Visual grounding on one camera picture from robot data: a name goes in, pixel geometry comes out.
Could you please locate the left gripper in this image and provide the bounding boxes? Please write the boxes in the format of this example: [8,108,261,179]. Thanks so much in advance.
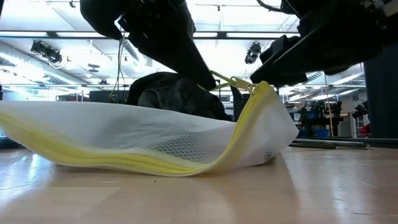
[80,0,217,90]

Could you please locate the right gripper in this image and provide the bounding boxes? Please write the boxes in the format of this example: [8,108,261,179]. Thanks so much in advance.
[250,18,386,88]

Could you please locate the black backpack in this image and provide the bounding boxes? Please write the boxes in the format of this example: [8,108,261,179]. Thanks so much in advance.
[126,72,233,122]

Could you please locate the grey tablet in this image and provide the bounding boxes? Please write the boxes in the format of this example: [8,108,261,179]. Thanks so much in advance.
[289,138,369,149]

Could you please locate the white mesh pouch yellow zipper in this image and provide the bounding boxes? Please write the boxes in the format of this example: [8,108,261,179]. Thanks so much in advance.
[0,70,300,177]

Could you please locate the narrow black background panel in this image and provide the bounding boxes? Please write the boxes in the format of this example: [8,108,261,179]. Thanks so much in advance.
[233,86,249,122]

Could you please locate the large background robot station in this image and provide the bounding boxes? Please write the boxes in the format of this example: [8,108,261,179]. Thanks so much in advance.
[297,99,345,138]

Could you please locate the wide black background panel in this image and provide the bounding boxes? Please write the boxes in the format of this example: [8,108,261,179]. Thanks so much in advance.
[88,90,130,103]

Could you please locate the red background object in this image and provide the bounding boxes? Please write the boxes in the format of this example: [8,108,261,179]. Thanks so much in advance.
[359,123,373,138]

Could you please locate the black overhead camera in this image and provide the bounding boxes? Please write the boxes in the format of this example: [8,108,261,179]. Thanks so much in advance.
[244,42,262,65]

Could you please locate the thin hanging cables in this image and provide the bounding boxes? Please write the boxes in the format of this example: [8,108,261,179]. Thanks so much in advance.
[108,30,126,103]

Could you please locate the long yellow cable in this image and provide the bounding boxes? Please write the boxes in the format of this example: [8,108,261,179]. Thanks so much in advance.
[323,74,334,128]

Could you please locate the black mounted device with cables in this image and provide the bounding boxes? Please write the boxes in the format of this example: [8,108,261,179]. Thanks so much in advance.
[30,40,63,65]

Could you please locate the black overhead frame beam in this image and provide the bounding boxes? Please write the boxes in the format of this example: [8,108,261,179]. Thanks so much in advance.
[0,30,299,40]

